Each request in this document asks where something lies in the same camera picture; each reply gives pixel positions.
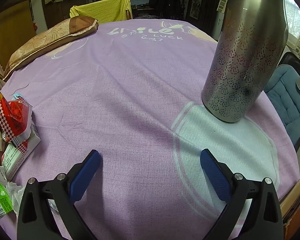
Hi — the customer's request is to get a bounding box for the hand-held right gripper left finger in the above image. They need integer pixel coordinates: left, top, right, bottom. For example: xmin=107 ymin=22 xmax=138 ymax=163
xmin=17 ymin=149 xmax=102 ymax=240

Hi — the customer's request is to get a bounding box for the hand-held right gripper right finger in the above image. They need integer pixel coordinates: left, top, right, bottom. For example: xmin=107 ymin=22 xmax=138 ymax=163
xmin=199 ymin=149 xmax=283 ymax=240

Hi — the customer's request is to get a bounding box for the blue face mask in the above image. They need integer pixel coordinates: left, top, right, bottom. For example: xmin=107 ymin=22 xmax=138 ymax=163
xmin=11 ymin=85 xmax=32 ymax=108

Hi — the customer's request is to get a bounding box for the red and white carton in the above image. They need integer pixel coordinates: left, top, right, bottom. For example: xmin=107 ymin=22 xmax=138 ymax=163
xmin=1 ymin=119 xmax=42 ymax=182

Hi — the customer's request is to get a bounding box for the white crumpled tissue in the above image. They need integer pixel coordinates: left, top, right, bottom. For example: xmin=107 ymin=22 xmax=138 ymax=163
xmin=6 ymin=181 xmax=25 ymax=215

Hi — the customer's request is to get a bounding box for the purple printed bedsheet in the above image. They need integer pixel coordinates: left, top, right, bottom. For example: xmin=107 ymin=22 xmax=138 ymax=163
xmin=0 ymin=19 xmax=300 ymax=240

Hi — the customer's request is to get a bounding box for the brown box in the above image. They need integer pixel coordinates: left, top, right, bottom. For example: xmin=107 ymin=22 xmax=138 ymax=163
xmin=280 ymin=179 xmax=300 ymax=230

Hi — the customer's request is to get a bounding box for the green tissue packet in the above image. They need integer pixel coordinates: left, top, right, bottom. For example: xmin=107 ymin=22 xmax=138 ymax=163
xmin=0 ymin=175 xmax=13 ymax=218

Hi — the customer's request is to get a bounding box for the red snack wrapper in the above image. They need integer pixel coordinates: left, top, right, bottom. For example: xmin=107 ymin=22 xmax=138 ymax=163
xmin=0 ymin=90 xmax=33 ymax=143

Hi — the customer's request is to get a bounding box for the blue chair cushion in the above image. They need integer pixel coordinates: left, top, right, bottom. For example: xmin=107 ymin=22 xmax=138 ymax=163
xmin=265 ymin=64 xmax=300 ymax=130

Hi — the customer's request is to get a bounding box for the patterned steel thermos bottle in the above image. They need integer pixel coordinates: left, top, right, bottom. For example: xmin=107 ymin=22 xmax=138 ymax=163
xmin=201 ymin=0 xmax=290 ymax=124

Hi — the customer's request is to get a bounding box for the brown patterned pillow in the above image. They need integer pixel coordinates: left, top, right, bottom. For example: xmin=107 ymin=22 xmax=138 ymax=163
xmin=3 ymin=15 xmax=99 ymax=82

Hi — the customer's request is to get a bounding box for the yellow towel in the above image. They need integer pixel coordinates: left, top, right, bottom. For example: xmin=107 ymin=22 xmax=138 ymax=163
xmin=69 ymin=0 xmax=133 ymax=24

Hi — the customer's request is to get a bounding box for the wooden door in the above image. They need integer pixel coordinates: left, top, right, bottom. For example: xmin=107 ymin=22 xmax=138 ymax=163
xmin=0 ymin=0 xmax=37 ymax=73

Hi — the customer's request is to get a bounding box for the dark wooden cabinet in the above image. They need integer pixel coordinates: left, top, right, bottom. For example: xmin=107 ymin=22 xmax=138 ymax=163
xmin=185 ymin=0 xmax=225 ymax=30

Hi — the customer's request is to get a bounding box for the window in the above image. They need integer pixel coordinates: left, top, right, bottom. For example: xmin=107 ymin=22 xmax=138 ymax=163
xmin=284 ymin=0 xmax=300 ymax=53

